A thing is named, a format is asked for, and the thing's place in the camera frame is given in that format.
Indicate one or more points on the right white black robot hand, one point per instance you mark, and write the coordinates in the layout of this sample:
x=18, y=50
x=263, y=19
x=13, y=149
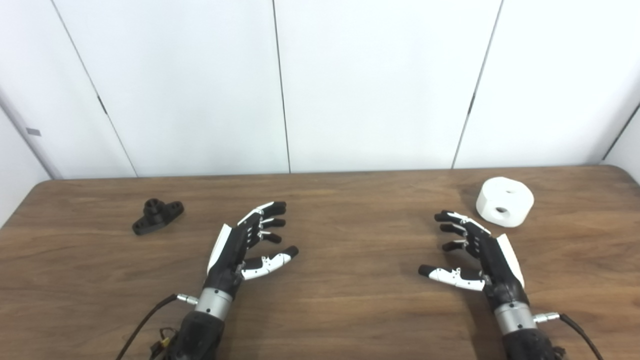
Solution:
x=500, y=265

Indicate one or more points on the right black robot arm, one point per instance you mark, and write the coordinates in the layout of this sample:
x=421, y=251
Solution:
x=530, y=347

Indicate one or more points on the round white piece with holes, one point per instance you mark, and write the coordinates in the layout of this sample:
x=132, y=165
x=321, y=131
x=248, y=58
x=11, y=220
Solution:
x=492, y=197

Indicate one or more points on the black flanged holder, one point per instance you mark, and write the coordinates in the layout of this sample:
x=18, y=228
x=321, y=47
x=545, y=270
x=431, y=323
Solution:
x=155, y=215

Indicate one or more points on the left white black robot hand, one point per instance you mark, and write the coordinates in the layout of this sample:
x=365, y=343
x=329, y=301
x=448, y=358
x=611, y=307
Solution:
x=232, y=255

